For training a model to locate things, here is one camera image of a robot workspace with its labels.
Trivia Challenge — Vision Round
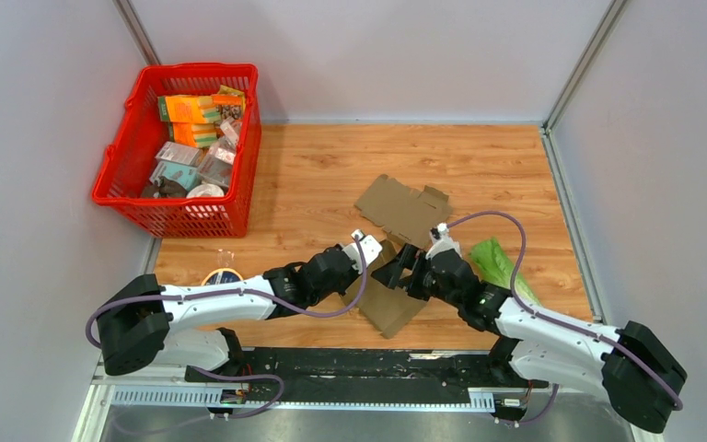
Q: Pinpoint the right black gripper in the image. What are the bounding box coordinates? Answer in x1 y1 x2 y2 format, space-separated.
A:
371 244 461 310

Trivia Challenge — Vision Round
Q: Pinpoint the cardboard box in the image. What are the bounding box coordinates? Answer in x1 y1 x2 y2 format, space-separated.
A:
354 174 453 249
356 239 428 339

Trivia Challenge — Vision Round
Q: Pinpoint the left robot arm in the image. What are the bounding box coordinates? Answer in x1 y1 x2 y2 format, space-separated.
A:
86 236 382 382

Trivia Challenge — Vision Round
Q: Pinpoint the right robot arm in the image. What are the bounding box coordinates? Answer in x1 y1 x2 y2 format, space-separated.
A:
372 245 688 434

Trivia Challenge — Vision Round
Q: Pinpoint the teal box in basket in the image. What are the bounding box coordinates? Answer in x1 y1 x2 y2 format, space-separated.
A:
149 160 202 191

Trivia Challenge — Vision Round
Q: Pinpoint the orange green box lower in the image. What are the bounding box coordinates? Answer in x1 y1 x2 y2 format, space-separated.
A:
168 122 219 148

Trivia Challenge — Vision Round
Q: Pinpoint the orange green box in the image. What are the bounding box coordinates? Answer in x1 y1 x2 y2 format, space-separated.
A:
157 95 222 124
168 122 219 148

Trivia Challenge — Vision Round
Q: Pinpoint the orange green box upper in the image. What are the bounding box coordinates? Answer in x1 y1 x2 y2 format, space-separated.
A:
157 95 222 124

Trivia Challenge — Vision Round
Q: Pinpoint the green napa cabbage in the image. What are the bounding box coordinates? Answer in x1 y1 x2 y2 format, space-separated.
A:
469 237 540 305

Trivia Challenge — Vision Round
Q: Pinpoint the white tape roll in basket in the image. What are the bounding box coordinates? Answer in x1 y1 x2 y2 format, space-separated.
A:
186 183 226 199

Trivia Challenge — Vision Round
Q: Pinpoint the clear packet in basket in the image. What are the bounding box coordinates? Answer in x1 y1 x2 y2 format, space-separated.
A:
198 138 237 189

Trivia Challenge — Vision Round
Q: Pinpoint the colourful snack packet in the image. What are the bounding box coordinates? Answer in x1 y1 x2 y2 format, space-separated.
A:
211 85 247 121

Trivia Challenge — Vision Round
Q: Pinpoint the grey packet in basket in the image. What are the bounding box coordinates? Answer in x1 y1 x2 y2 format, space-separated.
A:
155 141 205 167

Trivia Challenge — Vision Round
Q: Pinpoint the red plastic shopping basket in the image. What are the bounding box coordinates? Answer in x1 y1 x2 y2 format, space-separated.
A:
91 63 261 238

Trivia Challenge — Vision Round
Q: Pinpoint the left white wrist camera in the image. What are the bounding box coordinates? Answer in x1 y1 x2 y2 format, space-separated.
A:
342 229 383 273

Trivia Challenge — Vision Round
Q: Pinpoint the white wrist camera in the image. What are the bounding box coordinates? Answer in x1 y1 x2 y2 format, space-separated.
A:
342 229 383 273
426 223 461 259

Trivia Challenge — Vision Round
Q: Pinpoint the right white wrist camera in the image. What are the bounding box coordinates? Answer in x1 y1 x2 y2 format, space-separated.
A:
426 223 461 259

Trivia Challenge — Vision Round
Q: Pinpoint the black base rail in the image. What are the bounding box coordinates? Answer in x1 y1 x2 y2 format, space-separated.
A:
109 346 550 422

